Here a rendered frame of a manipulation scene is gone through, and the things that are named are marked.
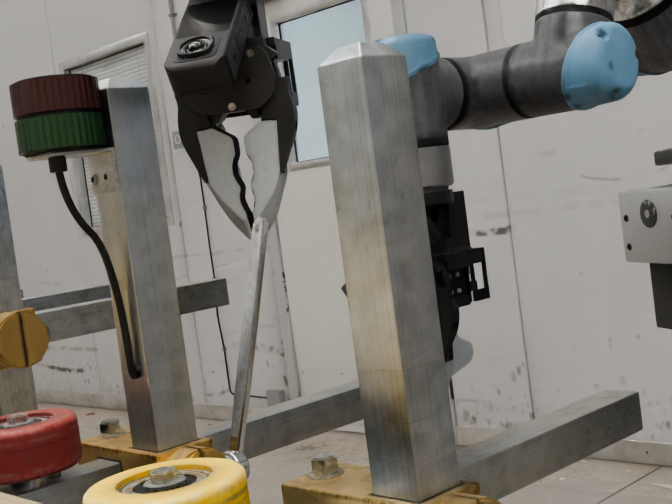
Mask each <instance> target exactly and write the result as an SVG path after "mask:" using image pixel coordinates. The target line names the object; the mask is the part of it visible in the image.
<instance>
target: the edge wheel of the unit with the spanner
mask: <svg viewBox="0 0 672 504"><path fill-rule="evenodd" d="M82 455H83V452H82V446H81V439H80V432H79V425H78V418H77V415H76V413H75V412H74V411H72V410H70V409H41V410H33V411H26V412H20V413H15V414H10V415H5V416H0V485H8V488H9V491H12V492H20V491H27V490H31V489H35V488H38V487H41V486H43V485H45V484H46V483H47V479H46V476H50V475H53V474H56V473H59V472H61V471H64V470H66V469H69V468H71V467H73V466H74V465H76V464H77V463H78V462H79V461H80V460H81V459H82Z"/></svg>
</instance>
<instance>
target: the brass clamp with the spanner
mask: <svg viewBox="0 0 672 504"><path fill-rule="evenodd" d="M122 430H125V431H126V433H125V434H124V435H122V436H118V437H114V438H108V439H100V438H99V435H98V436H95V437H92V438H88V439H85V440H81V446H82V452H83V455H82V459H81V460H80V461H79V465H81V464H85V463H88V462H91V461H94V460H98V459H103V460H109V461H114V462H119V463H120V468H121V472H124V471H127V470H130V469H134V468H137V467H141V466H145V465H150V464H154V463H159V462H165V461H171V460H179V459H189V458H223V459H227V458H226V457H225V456H224V455H223V454H222V453H221V452H220V451H218V450H216V449H214V448H213V442H212V439H211V438H205V437H198V436H197V437H198V439H197V440H193V441H190V442H187V443H184V444H181V445H178V446H174V447H171V448H168V449H165V450H162V451H152V450H146V449H140V448H134V447H133V446H132V439H131V432H130V427H126V428H123V429H122Z"/></svg>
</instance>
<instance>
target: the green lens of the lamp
mask: <svg viewBox="0 0 672 504"><path fill-rule="evenodd" d="M14 126H15V133H16V140H17V147H18V153H19V156H23V155H24V154H26V153H29V152H34V151H39V150H46V149H53V148H61V147H70V146H82V145H105V146H103V147H106V146H108V145H107V138H106V131H105V124H104V117H103V113H99V112H76V113H63V114H53V115H45V116H39V117H33V118H28V119H23V120H19V121H17V122H15V123H14Z"/></svg>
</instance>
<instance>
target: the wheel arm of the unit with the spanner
mask: <svg viewBox="0 0 672 504"><path fill-rule="evenodd" d="M360 420H363V411H362V404H361V396H360V389H359V381H358V380H355V381H351V382H348V383H345V384H342V385H338V386H335V387H332V388H329V389H325V390H322V391H319V392H316V393H312V394H309V395H306V396H303V397H299V398H296V399H293V400H290V401H286V402H283V403H280V404H277V405H273V406H270V407H267V408H264V409H260V410H257V411H254V412H250V413H248V416H247V424H246V432H245V440H244V447H243V453H244V454H245V455H246V457H247V459H250V458H253V457H256V456H259V455H262V454H265V453H268V452H271V451H273V450H276V449H279V448H282V447H285V446H288V445H291V444H294V443H297V442H299V441H302V440H305V439H308V438H311V437H314V436H317V435H320V434H322V433H325V432H328V431H331V430H334V429H337V428H340V427H343V426H346V425H348V424H351V423H354V422H357V421H360ZM231 425H232V418H231V419H228V420H224V421H221V422H218V423H215V424H211V425H208V426H205V427H202V428H198V429H196V430H197V436H198V437H205V438H211V439H212V442H213V448H214V449H216V450H218V451H220V452H221V453H223V452H225V451H228V450H229V447H230V436H231ZM118 473H121V468H120V463H119V462H114V461H109V460H103V459H98V460H94V461H91V462H88V463H85V464H81V465H78V466H75V467H72V468H69V469H66V470H64V471H61V472H59V473H56V474H53V475H50V476H46V479H47V483H46V484H45V485H43V486H41V487H38V488H35V489H31V490H27V491H20V492H12V491H9V488H8V487H5V488H2V489H0V492H2V493H6V494H9V495H13V496H17V497H20V498H24V499H27V500H31V501H35V502H38V503H42V504H83V496H84V494H85V493H86V492H87V490H88V489H89V488H90V487H92V486H93V485H94V484H96V483H98V482H99V481H101V480H103V479H105V478H108V477H110V476H113V475H115V474H118Z"/></svg>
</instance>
